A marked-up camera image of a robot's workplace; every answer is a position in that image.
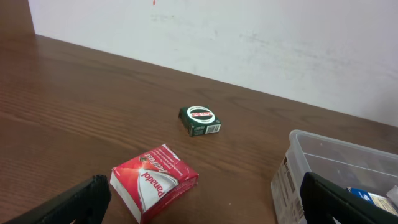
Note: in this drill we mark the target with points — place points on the clear plastic container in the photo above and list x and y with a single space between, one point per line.
343 163

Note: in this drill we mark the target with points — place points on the blue fever patch packet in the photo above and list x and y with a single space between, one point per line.
377 200

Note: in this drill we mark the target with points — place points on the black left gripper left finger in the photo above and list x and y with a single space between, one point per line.
85 203

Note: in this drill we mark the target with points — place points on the red Panadol box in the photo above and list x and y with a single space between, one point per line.
149 182

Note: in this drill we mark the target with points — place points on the green round-logo small box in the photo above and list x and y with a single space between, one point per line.
199 120

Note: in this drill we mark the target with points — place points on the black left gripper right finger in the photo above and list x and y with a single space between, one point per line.
327 203

